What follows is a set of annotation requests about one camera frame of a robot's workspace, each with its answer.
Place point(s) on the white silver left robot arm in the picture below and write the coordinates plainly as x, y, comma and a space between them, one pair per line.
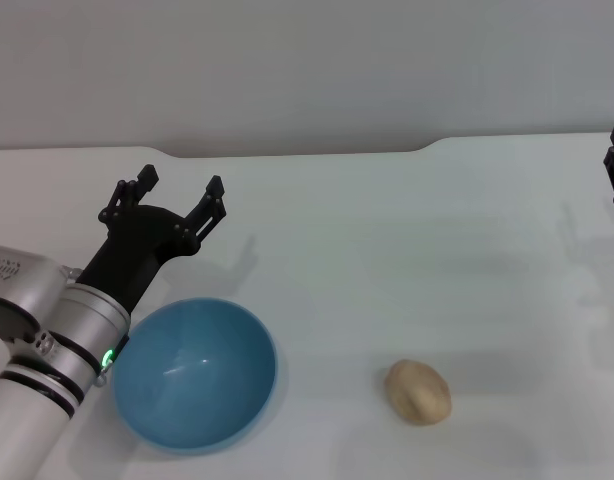
37, 400

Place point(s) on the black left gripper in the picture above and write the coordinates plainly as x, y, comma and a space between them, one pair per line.
132, 250

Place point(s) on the beige egg yolk pastry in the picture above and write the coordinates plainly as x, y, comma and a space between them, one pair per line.
418, 392

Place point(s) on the blue ceramic bowl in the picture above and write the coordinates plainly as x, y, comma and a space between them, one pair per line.
197, 370

